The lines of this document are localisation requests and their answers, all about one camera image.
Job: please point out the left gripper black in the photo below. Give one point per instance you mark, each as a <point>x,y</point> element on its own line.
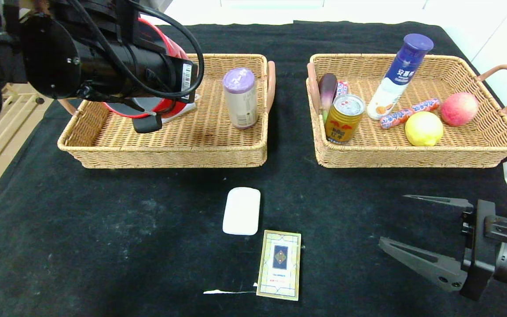
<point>188,78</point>

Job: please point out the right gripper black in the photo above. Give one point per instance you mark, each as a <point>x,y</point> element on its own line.
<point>478,251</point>

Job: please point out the yellow lemon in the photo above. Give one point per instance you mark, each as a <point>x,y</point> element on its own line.
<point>424,129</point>

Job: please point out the gold drink can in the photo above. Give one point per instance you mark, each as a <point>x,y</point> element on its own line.
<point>343,119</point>

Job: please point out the blue cap white bottle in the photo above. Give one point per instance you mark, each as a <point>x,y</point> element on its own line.
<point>401,70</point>

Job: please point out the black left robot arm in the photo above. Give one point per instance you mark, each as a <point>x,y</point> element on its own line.
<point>60,61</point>

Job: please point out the grey toothbrush case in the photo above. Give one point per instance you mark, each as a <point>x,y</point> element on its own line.
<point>183,110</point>

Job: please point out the purple lid canister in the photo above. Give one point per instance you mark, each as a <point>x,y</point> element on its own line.
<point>240,105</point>

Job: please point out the white table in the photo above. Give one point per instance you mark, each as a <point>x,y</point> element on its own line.
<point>280,11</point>

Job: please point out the orange sausage stick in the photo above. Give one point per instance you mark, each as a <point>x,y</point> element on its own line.
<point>405,115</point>

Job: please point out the red apple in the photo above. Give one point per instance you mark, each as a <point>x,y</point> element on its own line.
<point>459,109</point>

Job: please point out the purple eggplant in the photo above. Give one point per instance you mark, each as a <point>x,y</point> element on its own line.
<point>327,90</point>

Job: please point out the white soap bar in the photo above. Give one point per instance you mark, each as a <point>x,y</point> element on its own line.
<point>241,211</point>

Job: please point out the red candy pack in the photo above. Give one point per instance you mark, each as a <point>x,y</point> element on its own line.
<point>342,88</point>

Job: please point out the playing card box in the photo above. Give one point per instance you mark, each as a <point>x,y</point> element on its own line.
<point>280,264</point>

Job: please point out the black table cloth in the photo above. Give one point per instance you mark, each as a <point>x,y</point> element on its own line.
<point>104,229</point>

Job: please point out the beige wooden rack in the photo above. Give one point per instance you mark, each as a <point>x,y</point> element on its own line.
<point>16,96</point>

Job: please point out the white paper scrap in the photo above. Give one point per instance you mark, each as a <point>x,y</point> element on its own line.
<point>222,291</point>

